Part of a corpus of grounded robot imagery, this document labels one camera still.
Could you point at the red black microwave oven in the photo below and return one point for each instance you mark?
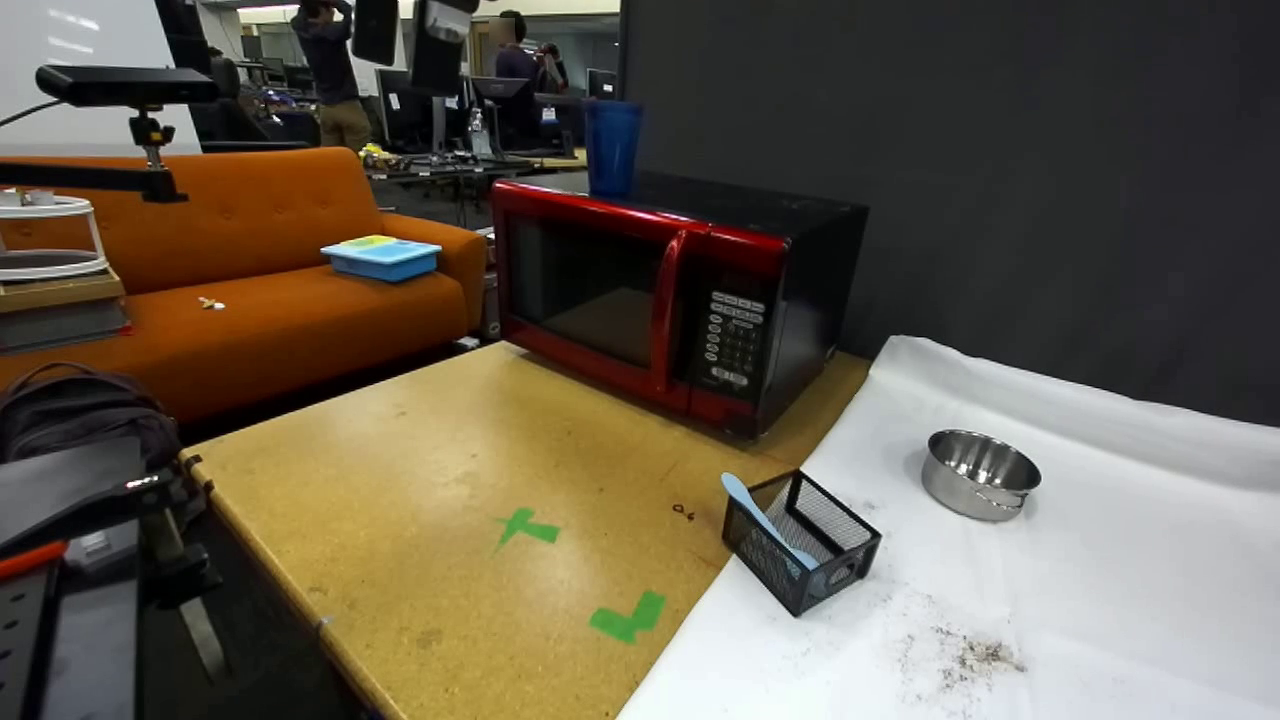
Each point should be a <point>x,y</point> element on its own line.
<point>707,300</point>

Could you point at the light blue paper card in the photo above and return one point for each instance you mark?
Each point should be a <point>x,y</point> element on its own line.
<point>740,498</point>

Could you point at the green tape mark upper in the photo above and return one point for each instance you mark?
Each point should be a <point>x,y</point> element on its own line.
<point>528,527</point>

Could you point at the green tape mark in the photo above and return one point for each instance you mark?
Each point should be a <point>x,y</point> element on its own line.
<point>528,527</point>
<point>626,625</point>

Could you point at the black mesh tray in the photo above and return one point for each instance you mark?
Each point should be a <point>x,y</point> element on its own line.
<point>810,517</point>

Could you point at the blue trash bin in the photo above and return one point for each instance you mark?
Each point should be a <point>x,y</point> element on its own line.
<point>613,137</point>

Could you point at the green tape mark lower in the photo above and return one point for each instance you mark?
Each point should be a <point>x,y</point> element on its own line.
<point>626,625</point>

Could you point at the blue lidded plastic box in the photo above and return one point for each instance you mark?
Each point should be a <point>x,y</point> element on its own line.
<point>381,257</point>

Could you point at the seated person background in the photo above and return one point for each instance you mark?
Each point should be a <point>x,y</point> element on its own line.
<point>517,74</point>

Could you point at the steel bowl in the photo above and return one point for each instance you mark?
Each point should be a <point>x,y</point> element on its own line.
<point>976,479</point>

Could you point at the black computer monitor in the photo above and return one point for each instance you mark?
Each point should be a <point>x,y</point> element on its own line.
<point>405,115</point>

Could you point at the orange sofa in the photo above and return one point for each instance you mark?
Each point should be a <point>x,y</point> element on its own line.
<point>251,233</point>

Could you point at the standing person dark shirt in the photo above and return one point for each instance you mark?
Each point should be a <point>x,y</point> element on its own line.
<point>321,28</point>

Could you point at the black backdrop curtain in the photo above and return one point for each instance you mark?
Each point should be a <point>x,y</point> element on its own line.
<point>1069,184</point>

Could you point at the black clamp stand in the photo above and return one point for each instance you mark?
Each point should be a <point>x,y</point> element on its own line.
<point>139,521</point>

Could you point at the white table cloth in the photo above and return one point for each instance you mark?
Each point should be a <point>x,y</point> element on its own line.
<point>1140,581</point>

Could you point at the black backpack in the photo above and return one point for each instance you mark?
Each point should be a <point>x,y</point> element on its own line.
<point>83,448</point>

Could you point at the stack of books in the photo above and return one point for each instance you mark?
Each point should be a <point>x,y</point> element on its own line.
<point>57,282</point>

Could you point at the black camera on mount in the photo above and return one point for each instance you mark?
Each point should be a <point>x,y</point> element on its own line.
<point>102,85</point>

